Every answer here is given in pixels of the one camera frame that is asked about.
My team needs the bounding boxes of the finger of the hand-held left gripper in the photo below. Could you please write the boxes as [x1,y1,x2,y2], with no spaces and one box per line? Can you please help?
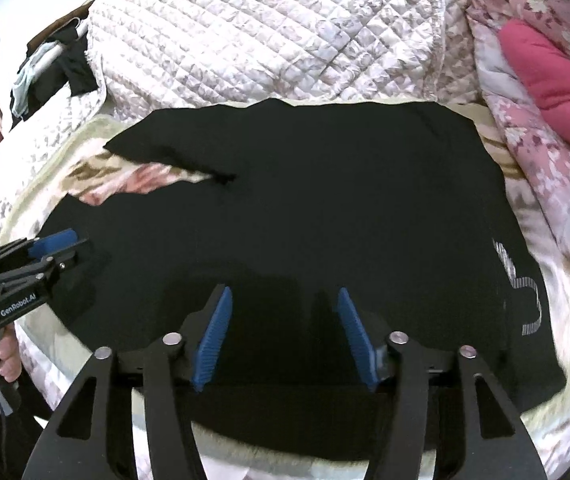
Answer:
[0,228,80,273]
[0,239,90,288]

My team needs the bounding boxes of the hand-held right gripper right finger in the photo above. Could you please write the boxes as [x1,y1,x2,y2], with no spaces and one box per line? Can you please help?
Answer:
[336,287,548,480]

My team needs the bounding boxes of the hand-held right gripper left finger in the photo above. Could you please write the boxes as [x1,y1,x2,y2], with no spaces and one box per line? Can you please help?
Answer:
[24,284,234,480]

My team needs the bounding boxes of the black pants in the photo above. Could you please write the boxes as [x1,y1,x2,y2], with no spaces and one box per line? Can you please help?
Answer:
[40,99,568,463]

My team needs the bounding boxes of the floral fleece blanket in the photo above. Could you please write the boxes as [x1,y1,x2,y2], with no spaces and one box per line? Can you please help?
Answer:
[0,100,570,480]

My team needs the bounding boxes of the light blue cloth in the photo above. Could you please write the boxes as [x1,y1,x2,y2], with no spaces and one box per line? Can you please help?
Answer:
[10,42,60,116]

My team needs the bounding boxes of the black garment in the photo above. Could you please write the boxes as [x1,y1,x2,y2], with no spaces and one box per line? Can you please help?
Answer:
[10,25,98,126]

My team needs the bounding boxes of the pink floral comforter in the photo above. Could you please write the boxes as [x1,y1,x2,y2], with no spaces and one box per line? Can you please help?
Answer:
[465,0,570,271]

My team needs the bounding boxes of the white quilted bedspread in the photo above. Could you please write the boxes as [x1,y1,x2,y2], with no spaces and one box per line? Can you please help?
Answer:
[0,0,486,241]

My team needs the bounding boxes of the pink cushion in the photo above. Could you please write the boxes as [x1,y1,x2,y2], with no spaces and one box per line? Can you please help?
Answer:
[498,19,570,176]

